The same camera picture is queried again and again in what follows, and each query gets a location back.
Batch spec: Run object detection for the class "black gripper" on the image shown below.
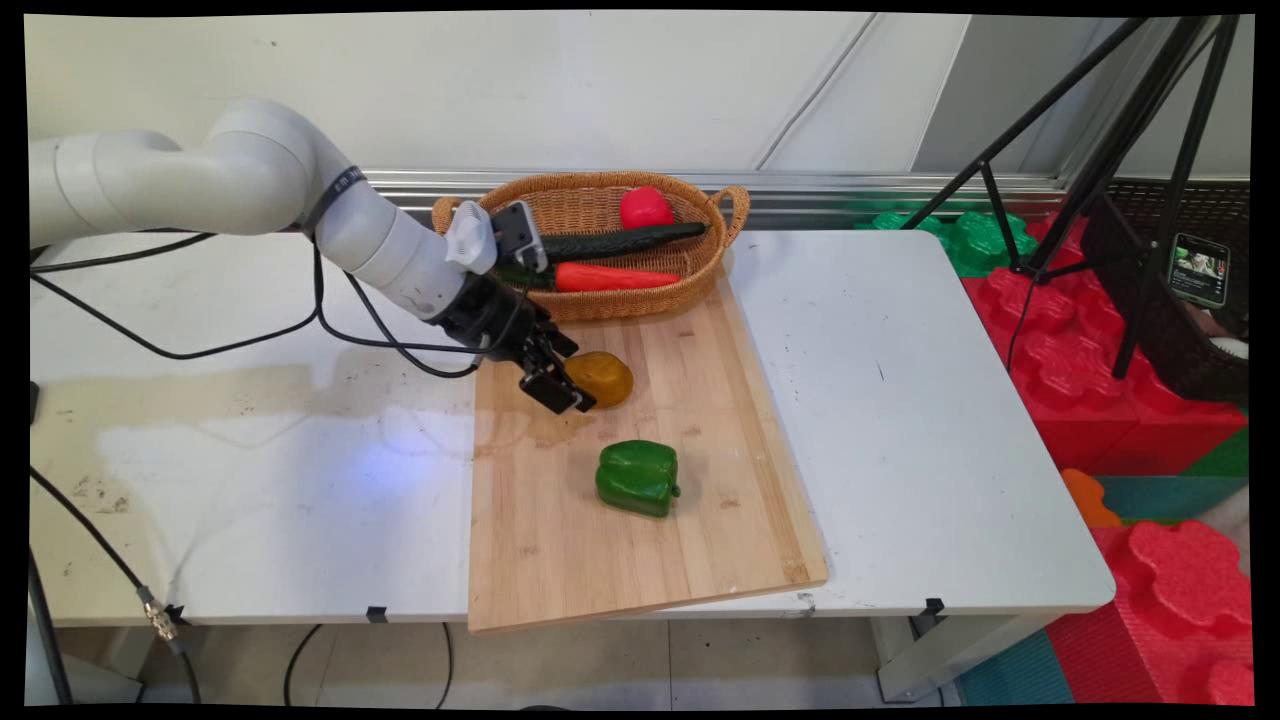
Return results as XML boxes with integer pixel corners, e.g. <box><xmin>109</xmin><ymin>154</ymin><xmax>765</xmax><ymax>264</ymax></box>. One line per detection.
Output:
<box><xmin>432</xmin><ymin>272</ymin><xmax>598</xmax><ymax>414</ymax></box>

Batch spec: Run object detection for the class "yellow bell pepper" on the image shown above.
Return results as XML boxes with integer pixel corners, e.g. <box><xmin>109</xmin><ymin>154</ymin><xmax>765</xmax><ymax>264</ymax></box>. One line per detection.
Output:
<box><xmin>563</xmin><ymin>350</ymin><xmax>635</xmax><ymax>409</ymax></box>

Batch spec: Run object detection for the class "orange-red carrot with green top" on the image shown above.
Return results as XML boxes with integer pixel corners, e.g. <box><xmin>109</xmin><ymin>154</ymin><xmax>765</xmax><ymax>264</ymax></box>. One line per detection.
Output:
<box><xmin>497</xmin><ymin>262</ymin><xmax>683</xmax><ymax>294</ymax></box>

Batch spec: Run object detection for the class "green bell pepper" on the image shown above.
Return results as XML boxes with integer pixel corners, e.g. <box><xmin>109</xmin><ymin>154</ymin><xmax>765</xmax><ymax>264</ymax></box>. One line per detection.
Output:
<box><xmin>595</xmin><ymin>440</ymin><xmax>682</xmax><ymax>518</ymax></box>

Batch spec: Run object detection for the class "dark green cucumber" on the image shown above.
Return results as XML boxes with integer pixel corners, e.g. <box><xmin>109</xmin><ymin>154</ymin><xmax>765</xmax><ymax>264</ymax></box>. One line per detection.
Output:
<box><xmin>540</xmin><ymin>222</ymin><xmax>709</xmax><ymax>264</ymax></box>

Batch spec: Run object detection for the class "bamboo cutting board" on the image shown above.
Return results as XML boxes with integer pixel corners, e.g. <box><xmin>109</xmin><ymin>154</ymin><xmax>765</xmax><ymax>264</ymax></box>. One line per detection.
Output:
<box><xmin>467</xmin><ymin>265</ymin><xmax>829</xmax><ymax>636</ymax></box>

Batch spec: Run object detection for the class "red bell pepper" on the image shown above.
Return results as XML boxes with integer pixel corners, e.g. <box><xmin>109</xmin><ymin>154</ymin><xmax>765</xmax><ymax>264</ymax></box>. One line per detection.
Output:
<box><xmin>619</xmin><ymin>186</ymin><xmax>676</xmax><ymax>231</ymax></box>

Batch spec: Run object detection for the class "green foam block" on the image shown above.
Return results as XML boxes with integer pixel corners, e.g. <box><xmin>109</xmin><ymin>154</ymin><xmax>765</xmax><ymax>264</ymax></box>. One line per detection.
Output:
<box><xmin>855</xmin><ymin>208</ymin><xmax>1041</xmax><ymax>279</ymax></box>

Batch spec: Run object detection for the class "white table leg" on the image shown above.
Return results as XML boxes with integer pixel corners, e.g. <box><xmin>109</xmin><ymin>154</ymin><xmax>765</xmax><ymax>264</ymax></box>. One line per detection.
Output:
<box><xmin>870</xmin><ymin>615</ymin><xmax>1046</xmax><ymax>703</ymax></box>

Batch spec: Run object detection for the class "large red foam block stack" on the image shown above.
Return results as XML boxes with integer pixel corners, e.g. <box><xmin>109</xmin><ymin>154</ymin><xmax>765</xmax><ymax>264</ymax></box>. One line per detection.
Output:
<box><xmin>960</xmin><ymin>215</ymin><xmax>1251</xmax><ymax>476</ymax></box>

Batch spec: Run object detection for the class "orange foam piece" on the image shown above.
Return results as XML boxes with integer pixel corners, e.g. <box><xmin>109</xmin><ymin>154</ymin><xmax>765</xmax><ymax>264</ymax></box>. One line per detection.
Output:
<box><xmin>1060</xmin><ymin>468</ymin><xmax>1123</xmax><ymax>529</ymax></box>

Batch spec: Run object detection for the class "black mesh basket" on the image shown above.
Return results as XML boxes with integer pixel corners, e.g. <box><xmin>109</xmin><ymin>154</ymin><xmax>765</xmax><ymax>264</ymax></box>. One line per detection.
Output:
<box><xmin>1080</xmin><ymin>180</ymin><xmax>1251</xmax><ymax>406</ymax></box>

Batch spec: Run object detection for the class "black tripod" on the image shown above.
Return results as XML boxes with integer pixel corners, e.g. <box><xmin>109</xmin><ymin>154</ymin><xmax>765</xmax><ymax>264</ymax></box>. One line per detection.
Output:
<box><xmin>900</xmin><ymin>15</ymin><xmax>1241</xmax><ymax>381</ymax></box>

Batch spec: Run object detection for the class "smartphone with lit screen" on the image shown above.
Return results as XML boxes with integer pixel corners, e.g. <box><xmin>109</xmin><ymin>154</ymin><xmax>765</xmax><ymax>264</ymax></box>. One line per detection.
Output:
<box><xmin>1168</xmin><ymin>232</ymin><xmax>1231</xmax><ymax>308</ymax></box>

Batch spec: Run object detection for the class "red foam block with flower top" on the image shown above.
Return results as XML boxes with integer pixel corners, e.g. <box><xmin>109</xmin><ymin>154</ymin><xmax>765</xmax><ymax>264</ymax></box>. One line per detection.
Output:
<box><xmin>1045</xmin><ymin>520</ymin><xmax>1256</xmax><ymax>706</ymax></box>

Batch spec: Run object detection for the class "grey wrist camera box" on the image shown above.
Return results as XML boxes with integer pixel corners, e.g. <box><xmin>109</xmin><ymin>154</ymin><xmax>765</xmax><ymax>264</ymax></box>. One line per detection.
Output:
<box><xmin>488</xmin><ymin>200</ymin><xmax>549</xmax><ymax>274</ymax></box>

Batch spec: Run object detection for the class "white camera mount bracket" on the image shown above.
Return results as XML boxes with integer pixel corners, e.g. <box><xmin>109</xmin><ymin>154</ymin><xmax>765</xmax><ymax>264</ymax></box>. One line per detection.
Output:
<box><xmin>444</xmin><ymin>212</ymin><xmax>499</xmax><ymax>276</ymax></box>

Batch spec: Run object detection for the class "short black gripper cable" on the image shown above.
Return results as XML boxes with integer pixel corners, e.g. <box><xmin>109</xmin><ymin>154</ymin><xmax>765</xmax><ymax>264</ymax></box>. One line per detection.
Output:
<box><xmin>318</xmin><ymin>272</ymin><xmax>483</xmax><ymax>380</ymax></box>

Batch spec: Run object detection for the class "woven wicker basket with handles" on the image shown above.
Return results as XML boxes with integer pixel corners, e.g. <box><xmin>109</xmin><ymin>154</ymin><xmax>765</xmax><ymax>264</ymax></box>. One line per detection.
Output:
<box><xmin>432</xmin><ymin>172</ymin><xmax>751</xmax><ymax>323</ymax></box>

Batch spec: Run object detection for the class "black strap on arm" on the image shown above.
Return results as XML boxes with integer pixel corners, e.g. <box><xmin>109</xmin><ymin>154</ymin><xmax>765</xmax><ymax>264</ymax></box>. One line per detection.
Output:
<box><xmin>300</xmin><ymin>165</ymin><xmax>367</xmax><ymax>237</ymax></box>

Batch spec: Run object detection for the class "black cable under table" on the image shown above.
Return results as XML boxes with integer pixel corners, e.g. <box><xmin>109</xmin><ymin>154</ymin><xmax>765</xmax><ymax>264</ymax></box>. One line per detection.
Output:
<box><xmin>283</xmin><ymin>622</ymin><xmax>456</xmax><ymax>709</ymax></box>

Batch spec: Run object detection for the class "long black looping arm cable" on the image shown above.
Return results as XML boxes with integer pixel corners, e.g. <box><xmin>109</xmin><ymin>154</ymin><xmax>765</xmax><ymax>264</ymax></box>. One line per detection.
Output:
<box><xmin>30</xmin><ymin>228</ymin><xmax>326</xmax><ymax>361</ymax></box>

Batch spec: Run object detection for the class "aluminium wall rail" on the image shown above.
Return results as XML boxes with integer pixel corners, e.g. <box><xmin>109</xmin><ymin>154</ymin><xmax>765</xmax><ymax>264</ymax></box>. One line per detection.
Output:
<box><xmin>362</xmin><ymin>168</ymin><xmax>1066</xmax><ymax>216</ymax></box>

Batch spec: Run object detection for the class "black cable with metal connector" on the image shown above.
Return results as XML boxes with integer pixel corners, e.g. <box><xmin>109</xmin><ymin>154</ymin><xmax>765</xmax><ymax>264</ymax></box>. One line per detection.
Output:
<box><xmin>30</xmin><ymin>468</ymin><xmax>201</xmax><ymax>706</ymax></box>

